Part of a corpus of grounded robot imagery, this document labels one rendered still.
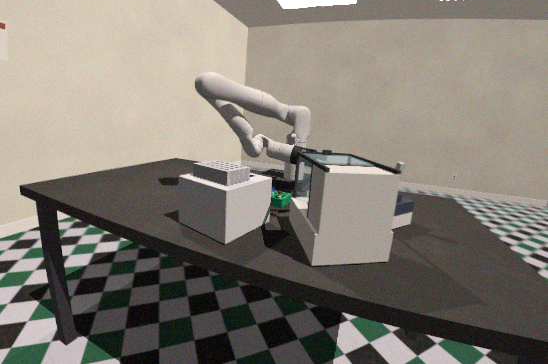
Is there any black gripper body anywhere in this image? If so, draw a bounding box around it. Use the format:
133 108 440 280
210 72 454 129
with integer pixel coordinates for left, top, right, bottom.
290 146 303 165

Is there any green tube rack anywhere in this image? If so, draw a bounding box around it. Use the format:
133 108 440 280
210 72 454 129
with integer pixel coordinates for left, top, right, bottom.
270 190 292 208

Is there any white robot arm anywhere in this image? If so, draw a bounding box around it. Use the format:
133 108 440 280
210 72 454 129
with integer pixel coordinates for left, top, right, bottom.
195 72 311 180

